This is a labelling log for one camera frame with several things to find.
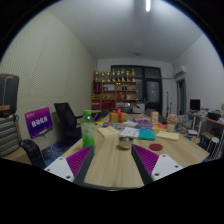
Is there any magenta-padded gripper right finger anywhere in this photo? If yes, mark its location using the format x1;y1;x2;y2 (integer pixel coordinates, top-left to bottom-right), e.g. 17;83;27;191
130;143;184;186

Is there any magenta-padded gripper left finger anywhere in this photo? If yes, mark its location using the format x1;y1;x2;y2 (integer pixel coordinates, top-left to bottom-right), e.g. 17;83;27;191
43;144;95;187

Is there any green drink bottle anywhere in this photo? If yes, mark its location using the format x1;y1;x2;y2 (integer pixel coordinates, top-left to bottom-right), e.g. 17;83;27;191
80;109;97;153

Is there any flat round red coaster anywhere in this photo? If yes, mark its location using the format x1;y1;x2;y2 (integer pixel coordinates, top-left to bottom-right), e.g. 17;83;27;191
148;143;164;152

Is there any black office chair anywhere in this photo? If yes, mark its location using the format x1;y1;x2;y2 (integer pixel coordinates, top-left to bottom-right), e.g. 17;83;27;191
53;102;84;148
18;138;46;170

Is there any teal notebook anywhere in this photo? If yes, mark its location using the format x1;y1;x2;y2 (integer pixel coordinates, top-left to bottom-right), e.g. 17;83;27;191
137;128;156;141

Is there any orange book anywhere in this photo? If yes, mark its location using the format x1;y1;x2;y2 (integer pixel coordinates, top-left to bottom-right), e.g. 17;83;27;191
152;123;169;131

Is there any small steel bowl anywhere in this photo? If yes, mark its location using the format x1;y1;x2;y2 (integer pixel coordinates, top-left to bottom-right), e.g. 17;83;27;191
118;135;134;150

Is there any purple sign board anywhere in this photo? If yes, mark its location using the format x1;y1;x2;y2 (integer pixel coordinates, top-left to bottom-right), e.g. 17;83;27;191
24;106;54;140

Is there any small standing card box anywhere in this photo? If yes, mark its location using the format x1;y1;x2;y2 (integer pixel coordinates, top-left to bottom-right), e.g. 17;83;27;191
150;110;160;126

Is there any white printed booklet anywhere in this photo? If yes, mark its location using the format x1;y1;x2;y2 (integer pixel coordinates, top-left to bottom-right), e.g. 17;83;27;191
119;126;141;139

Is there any white round stool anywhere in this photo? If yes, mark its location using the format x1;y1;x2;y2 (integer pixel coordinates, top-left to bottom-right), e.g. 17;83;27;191
206;136;222;161

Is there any grey striped cushion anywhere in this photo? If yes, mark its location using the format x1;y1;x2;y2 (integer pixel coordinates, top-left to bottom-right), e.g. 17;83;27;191
0;114;20;158

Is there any beige notebook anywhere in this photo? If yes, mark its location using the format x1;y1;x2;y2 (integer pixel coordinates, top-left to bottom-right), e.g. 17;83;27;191
96;125;121;139

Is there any cluttered wooden side desk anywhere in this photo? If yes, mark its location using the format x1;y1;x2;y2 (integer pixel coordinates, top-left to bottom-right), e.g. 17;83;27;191
188;103;224;158

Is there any yellow gift box red ribbon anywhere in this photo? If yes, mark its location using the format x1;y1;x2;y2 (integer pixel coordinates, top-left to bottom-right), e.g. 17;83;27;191
109;108;129;124

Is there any dark glass door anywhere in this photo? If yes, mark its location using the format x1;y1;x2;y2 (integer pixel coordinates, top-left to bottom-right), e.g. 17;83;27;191
110;65;164;116

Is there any black case with tan trim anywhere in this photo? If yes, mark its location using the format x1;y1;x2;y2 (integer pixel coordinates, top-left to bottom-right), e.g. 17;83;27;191
0;73;20;118

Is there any wooden shelf unit with trophies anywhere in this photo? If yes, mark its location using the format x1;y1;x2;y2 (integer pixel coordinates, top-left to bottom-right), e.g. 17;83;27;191
90;68;139;112

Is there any ceiling tube light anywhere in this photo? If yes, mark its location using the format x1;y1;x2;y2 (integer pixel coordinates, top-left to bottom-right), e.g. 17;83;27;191
144;0;152;13

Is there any white wall air conditioner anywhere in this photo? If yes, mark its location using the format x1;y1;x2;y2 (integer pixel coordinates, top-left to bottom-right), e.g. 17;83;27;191
172;64;188;78

